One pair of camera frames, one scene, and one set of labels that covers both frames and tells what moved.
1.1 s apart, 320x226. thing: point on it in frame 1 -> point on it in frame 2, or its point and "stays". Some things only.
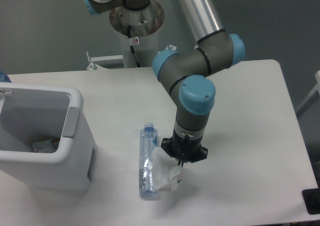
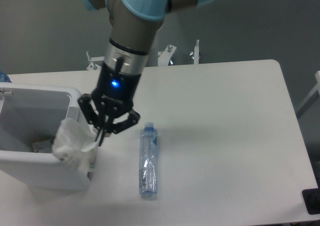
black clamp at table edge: (311, 198) stays
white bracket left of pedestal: (94, 60) stays
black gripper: (190, 149) -> (114, 94)
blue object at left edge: (4, 77) stays
